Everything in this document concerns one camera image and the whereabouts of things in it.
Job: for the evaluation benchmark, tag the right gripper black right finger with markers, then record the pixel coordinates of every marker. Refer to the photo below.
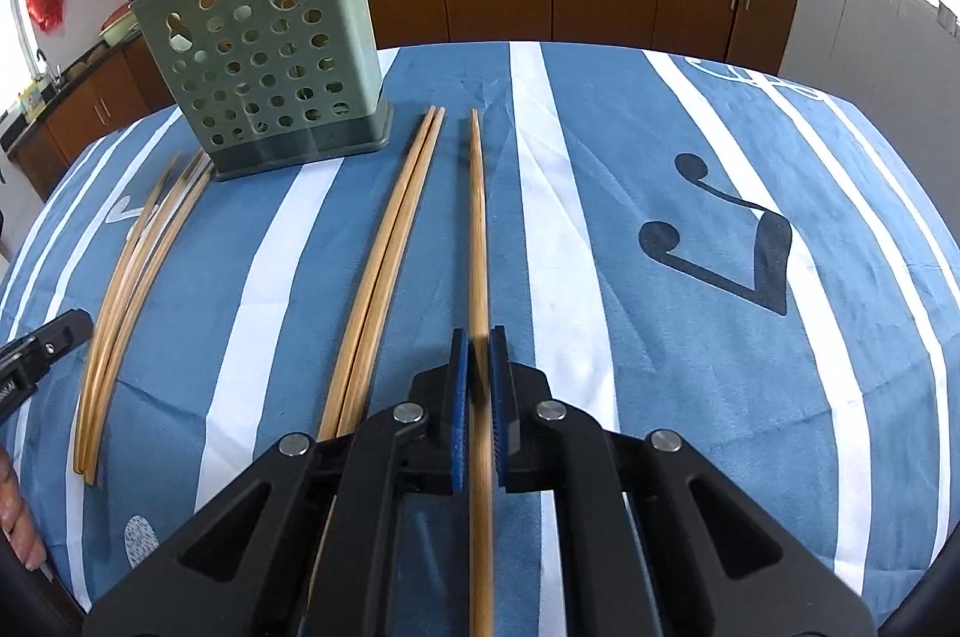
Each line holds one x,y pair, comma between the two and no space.
654,539

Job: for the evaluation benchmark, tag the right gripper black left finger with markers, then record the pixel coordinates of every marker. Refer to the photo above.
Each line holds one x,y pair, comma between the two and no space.
302,542

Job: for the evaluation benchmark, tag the bamboo chopstick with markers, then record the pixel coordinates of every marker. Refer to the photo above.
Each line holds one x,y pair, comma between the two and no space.
142,299
355,323
481,432
131,306
365,360
110,315

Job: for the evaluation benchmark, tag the person's left hand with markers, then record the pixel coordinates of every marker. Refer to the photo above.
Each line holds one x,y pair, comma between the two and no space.
16,518

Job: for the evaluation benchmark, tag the yellow dish soap bottle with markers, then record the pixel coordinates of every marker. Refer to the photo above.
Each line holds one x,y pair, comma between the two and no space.
32,101

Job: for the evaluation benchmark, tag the blue white striped tablecloth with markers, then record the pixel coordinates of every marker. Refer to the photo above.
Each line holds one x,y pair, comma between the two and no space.
676,243

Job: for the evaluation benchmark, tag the green basin with red lid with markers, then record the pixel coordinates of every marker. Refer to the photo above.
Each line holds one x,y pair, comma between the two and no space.
118,25

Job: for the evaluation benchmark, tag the green perforated utensil holder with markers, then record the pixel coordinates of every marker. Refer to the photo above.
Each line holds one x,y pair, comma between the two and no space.
271,83

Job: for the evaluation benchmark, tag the lower wooden base cabinets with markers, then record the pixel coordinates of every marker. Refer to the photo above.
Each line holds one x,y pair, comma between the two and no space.
127,85

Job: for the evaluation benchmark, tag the red plastic bag on wall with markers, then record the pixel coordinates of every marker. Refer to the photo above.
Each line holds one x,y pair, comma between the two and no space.
47,15

